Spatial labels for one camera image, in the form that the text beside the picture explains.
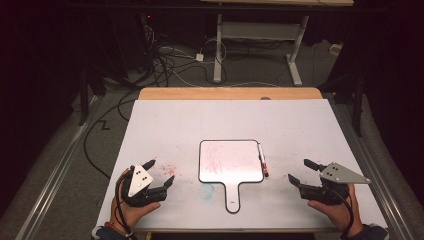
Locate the white power adapter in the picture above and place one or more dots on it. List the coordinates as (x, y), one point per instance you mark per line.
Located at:
(199, 57)

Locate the white metal desk frame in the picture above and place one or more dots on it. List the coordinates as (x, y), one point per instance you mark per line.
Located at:
(258, 30)

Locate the aluminium floor rail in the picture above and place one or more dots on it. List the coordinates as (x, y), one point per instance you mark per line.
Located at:
(56, 173)
(376, 173)

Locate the white power strip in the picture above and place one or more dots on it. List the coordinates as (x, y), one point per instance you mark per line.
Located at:
(335, 49)

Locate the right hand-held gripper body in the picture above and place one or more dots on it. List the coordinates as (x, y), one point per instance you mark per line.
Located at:
(343, 175)

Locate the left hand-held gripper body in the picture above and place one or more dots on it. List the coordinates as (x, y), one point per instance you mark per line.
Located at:
(140, 180)

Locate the person's right hand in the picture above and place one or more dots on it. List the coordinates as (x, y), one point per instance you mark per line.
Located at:
(336, 215)

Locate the white marker with red cap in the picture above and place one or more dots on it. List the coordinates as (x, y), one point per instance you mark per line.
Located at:
(262, 158)

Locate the black metal stand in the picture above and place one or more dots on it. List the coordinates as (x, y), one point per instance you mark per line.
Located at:
(84, 106)
(358, 113)

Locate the white table cover sheet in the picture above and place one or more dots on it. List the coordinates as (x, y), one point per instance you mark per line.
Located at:
(283, 126)

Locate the person's left hand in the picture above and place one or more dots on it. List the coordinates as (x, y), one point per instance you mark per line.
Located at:
(133, 215)

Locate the wooden table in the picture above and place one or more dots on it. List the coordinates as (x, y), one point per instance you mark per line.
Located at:
(216, 93)

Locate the red wristband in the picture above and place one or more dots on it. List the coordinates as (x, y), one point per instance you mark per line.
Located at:
(115, 227)

